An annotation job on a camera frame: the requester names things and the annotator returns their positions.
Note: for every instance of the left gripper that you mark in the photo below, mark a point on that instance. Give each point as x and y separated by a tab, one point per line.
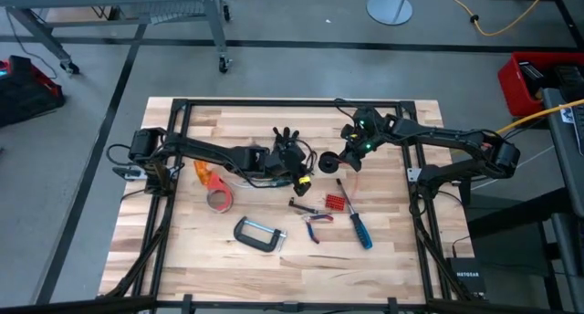
289	163

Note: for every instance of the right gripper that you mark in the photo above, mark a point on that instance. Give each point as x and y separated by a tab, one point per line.
358	138

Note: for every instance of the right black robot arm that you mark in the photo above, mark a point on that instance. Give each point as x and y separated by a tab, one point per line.
438	136

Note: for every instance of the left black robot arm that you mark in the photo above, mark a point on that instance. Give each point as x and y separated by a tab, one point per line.
205	149

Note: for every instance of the small black hand tool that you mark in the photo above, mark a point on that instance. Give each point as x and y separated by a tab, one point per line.
303	207

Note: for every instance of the red bit holder block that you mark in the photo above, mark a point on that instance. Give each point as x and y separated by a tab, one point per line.
335	202

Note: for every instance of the black work glove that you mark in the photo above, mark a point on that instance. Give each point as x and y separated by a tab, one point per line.
286	133

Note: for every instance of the black C-clamp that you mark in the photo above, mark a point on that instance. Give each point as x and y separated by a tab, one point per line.
255	244

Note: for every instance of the round grey stand base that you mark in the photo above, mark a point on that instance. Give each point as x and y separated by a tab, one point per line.
388	10

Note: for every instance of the red plastic crate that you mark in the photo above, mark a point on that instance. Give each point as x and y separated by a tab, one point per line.
513	90

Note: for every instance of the grey side desk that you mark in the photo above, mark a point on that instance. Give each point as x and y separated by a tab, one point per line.
566	168

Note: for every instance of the black red toolbox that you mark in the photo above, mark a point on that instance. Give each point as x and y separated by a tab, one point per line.
27	90

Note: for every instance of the black aluminium table frame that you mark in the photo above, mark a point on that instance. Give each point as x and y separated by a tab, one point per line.
292	103

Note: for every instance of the black Netgear network switch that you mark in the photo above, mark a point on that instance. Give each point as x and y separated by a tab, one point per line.
466	275

